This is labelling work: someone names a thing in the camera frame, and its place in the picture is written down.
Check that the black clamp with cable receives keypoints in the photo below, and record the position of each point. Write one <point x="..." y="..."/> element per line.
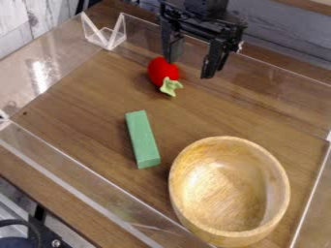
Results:
<point x="25" y="232"/>

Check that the clear acrylic barrier wall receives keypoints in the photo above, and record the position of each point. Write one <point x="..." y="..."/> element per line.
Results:
<point x="85" y="198"/>

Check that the brown wooden bowl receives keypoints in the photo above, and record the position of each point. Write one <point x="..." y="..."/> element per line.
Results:
<point x="230" y="191"/>

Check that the clear acrylic corner bracket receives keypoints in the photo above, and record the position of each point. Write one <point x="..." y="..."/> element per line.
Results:
<point x="108" y="38"/>

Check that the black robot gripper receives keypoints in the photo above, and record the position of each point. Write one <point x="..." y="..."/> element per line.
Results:
<point x="206" y="20"/>

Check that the red plush strawberry toy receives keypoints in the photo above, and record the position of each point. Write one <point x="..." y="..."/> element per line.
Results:
<point x="165" y="76"/>

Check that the green rectangular block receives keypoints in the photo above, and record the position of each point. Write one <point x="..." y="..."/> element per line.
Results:
<point x="142" y="139"/>

